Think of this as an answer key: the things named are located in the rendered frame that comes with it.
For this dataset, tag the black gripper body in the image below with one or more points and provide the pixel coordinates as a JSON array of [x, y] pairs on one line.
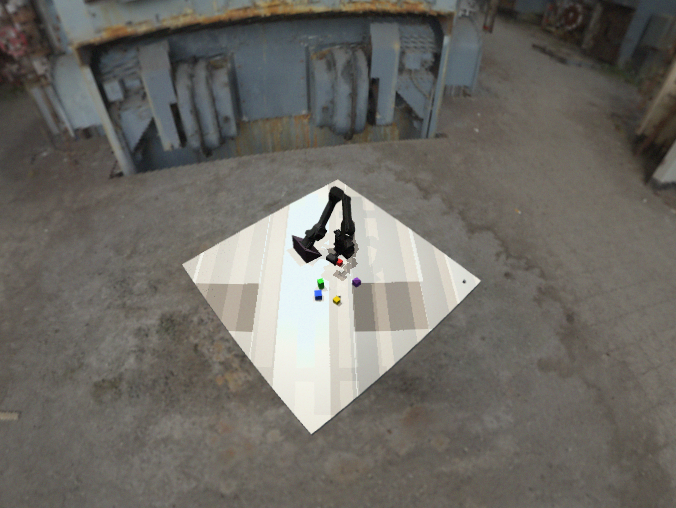
[[333, 258]]

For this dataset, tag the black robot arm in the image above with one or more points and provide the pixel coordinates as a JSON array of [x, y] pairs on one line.
[[318, 230]]

